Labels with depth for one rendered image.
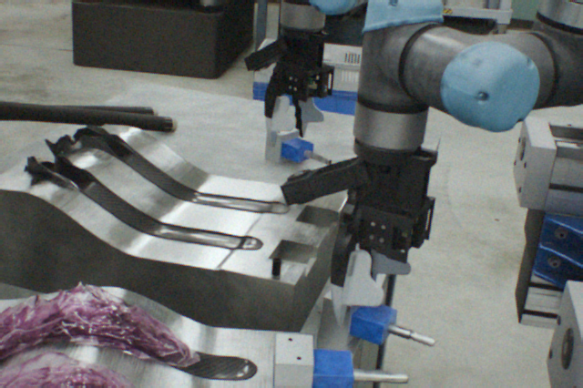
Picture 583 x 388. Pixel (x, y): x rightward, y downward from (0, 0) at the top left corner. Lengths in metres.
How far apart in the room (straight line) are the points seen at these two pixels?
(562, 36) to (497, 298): 2.00
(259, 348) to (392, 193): 0.21
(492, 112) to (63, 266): 0.54
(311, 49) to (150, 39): 3.57
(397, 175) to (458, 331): 1.70
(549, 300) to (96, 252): 0.62
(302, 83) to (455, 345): 1.29
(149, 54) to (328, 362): 4.19
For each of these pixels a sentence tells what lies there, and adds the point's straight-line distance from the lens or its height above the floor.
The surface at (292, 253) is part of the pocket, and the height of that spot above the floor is 0.87.
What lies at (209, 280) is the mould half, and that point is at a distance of 0.89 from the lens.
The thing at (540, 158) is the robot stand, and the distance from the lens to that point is 1.07.
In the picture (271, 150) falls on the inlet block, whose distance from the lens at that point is 1.42.
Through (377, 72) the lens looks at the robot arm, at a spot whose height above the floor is 1.13.
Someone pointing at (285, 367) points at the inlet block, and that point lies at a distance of 0.75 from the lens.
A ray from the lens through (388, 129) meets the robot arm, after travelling 0.79.
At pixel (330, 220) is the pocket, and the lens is 1.04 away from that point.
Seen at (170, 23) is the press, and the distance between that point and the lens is 4.80.
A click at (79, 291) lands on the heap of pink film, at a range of 0.76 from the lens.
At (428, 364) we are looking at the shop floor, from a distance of 2.32.
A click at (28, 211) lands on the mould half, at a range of 0.97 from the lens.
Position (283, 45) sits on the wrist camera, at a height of 1.01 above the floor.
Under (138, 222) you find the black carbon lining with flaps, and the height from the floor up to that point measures 0.88.
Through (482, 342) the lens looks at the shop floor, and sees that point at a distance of 2.47.
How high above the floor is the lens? 1.32
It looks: 24 degrees down
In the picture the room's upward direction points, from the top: 5 degrees clockwise
